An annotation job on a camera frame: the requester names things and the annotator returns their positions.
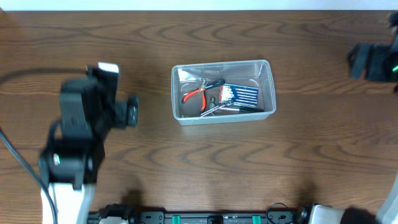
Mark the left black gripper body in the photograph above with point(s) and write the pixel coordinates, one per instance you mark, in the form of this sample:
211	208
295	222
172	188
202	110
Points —
121	113

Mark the clear plastic container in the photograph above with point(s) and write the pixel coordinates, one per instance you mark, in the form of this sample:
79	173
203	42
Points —
252	73

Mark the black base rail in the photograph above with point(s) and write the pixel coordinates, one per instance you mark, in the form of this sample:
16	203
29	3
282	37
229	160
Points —
277	213

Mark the precision screwdriver set case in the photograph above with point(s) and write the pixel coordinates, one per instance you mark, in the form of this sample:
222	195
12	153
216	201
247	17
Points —
243	95

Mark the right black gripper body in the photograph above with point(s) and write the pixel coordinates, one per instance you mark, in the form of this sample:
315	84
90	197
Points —
359	61

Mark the small black handled hammer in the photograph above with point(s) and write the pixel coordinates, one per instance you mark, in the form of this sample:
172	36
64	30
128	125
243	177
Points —
239	109

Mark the red handled pliers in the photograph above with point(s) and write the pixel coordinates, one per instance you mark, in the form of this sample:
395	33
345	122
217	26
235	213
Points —
201	90

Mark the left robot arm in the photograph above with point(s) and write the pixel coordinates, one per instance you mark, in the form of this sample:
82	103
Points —
71	160

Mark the black yellow screwdriver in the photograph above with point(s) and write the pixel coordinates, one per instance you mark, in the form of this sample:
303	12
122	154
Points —
215	84

